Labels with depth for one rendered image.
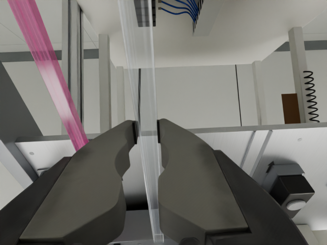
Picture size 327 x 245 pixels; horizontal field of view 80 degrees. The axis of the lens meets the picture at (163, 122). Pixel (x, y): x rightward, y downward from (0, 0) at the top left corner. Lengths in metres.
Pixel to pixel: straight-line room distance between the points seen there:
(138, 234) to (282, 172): 0.23
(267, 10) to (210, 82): 1.43
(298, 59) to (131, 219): 0.70
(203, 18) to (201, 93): 1.48
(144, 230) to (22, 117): 0.23
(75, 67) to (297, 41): 0.70
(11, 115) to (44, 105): 1.97
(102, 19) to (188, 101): 1.46
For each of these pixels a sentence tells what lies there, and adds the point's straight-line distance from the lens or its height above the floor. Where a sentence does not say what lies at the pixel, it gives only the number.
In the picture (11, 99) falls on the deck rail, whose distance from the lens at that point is 0.30.
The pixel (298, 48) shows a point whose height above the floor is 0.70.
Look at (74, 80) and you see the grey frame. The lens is 0.54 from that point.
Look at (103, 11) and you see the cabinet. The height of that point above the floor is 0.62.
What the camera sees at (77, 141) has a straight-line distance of 0.24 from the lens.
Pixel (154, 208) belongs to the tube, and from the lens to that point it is 0.22.
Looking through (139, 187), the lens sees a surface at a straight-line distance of 0.33.
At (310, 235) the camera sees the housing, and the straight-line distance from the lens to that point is 0.57.
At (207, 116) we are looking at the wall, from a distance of 2.00.
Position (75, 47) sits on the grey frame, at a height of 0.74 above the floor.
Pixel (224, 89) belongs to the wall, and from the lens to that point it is 2.10.
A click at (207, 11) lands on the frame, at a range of 0.58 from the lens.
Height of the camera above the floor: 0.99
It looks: 6 degrees down
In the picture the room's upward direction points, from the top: 177 degrees clockwise
